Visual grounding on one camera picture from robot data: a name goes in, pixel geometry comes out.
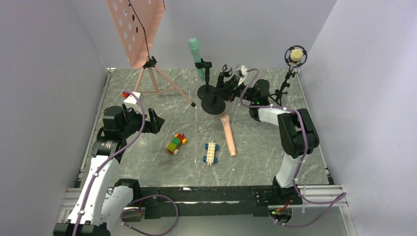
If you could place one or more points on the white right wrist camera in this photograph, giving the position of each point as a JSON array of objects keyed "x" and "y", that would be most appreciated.
[{"x": 242, "y": 72}]

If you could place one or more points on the pink music stand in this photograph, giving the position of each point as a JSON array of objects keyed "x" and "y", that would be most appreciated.
[{"x": 137, "y": 23}]

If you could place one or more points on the white blue brick car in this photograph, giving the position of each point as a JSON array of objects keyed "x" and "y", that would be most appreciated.
[{"x": 210, "y": 157}]

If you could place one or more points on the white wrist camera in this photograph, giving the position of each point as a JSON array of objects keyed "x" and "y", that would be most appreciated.
[
  {"x": 131, "y": 98},
  {"x": 242, "y": 72}
]

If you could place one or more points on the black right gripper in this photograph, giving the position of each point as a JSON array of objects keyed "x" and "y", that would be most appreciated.
[{"x": 230, "y": 84}]

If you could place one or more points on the black shock-mount tripod stand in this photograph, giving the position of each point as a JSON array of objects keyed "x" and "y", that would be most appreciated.
[{"x": 293, "y": 66}]

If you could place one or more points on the black round-base mic stand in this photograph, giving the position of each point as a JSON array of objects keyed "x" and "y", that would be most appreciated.
[{"x": 206, "y": 88}]

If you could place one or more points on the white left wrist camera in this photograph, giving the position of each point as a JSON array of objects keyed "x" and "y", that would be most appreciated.
[{"x": 131, "y": 98}]

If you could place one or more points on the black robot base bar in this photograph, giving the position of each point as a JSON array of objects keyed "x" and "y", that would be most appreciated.
[{"x": 157, "y": 206}]

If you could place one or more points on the red green brick car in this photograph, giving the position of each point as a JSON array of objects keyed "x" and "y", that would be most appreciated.
[{"x": 175, "y": 143}]

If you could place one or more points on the aluminium table edge rail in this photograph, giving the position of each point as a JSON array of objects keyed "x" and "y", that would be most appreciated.
[{"x": 96, "y": 117}]

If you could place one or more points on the pink microphone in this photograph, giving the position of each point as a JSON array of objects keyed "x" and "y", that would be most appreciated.
[{"x": 225, "y": 120}]

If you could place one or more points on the yellow cream microphone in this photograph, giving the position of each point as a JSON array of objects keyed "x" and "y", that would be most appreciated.
[{"x": 296, "y": 55}]

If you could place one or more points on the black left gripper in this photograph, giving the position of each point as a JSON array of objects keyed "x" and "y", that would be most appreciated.
[{"x": 149, "y": 121}]

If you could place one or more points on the front aluminium rail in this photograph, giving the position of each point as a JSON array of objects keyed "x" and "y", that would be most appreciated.
[{"x": 322, "y": 195}]

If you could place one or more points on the teal green microphone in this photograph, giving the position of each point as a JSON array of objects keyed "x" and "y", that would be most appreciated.
[{"x": 194, "y": 47}]

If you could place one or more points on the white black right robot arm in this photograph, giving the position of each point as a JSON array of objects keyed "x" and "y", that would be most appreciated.
[{"x": 298, "y": 135}]

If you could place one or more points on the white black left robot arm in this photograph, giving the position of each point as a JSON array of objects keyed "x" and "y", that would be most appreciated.
[{"x": 96, "y": 211}]

